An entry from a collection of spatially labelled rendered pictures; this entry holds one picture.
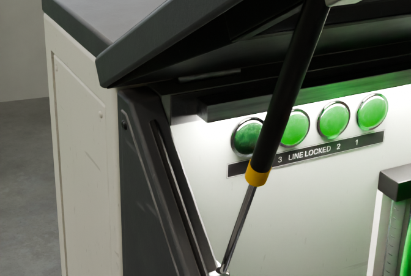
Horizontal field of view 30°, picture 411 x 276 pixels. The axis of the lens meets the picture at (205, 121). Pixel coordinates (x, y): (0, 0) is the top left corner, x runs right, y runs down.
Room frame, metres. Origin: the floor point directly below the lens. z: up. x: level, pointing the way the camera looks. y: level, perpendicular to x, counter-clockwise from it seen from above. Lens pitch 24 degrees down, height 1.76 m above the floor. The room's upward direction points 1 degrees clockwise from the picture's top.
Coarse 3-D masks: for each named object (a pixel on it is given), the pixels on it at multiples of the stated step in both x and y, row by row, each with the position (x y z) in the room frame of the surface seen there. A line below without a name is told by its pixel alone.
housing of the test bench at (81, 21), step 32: (64, 0) 0.96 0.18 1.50; (96, 0) 0.97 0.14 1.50; (128, 0) 0.97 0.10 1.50; (160, 0) 0.97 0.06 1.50; (64, 32) 0.94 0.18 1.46; (96, 32) 0.83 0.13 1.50; (64, 64) 0.96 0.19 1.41; (64, 96) 0.96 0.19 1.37; (96, 96) 0.85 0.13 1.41; (64, 128) 0.97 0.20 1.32; (96, 128) 0.85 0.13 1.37; (64, 160) 0.98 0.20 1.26; (96, 160) 0.85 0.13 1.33; (64, 192) 0.99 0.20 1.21; (96, 192) 0.86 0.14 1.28; (64, 224) 1.00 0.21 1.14; (96, 224) 0.86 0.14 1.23; (64, 256) 1.00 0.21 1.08; (96, 256) 0.87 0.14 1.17
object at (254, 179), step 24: (312, 0) 0.49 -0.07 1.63; (312, 24) 0.49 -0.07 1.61; (288, 48) 0.51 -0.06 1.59; (312, 48) 0.50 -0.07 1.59; (288, 72) 0.51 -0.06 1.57; (288, 96) 0.52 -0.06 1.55; (264, 120) 0.54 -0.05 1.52; (288, 120) 0.54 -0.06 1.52; (264, 144) 0.55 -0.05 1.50; (264, 168) 0.56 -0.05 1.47; (240, 216) 0.59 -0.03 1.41
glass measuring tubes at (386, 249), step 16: (384, 176) 0.90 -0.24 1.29; (400, 176) 0.89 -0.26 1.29; (384, 192) 0.90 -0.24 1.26; (400, 192) 0.88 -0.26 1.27; (384, 208) 0.90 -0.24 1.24; (400, 208) 0.89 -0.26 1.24; (384, 224) 0.91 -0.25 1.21; (400, 224) 0.89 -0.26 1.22; (384, 240) 0.91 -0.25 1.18; (400, 240) 0.89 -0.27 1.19; (384, 256) 0.90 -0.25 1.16; (400, 256) 0.92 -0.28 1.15; (368, 272) 0.91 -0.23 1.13; (384, 272) 0.89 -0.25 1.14
